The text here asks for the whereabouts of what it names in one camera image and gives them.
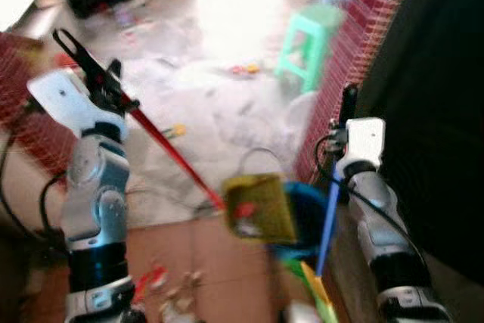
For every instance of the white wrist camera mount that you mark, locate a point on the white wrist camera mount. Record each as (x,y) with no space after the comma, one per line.
(364,141)
(68,100)

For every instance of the dark wooden door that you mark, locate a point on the dark wooden door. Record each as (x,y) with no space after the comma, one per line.
(431,111)

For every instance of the small yellow litter piece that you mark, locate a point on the small yellow litter piece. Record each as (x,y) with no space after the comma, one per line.
(174,131)

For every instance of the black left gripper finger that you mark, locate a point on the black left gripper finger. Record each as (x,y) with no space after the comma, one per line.
(85,54)
(69,52)

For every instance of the blue plastic bucket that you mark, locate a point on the blue plastic bucket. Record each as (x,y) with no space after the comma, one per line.
(306,217)

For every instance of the blue broom with black grip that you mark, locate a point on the blue broom with black grip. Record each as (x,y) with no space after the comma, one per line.
(329,209)

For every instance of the green plastic stool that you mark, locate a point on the green plastic stool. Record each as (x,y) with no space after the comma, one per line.
(310,35)

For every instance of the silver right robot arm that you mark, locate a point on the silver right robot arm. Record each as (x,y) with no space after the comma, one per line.
(382,217)

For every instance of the red snack wrapper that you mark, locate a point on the red snack wrapper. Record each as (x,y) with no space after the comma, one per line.
(153,279)

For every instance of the red and yellow litter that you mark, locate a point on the red and yellow litter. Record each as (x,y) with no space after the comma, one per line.
(246,69)

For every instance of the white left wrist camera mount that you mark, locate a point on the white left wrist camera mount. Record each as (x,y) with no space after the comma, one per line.
(68,100)

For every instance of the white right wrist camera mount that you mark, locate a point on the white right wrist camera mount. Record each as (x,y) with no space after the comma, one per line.
(364,141)

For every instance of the clear plastic wrapper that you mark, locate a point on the clear plastic wrapper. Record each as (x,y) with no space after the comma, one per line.
(184,293)

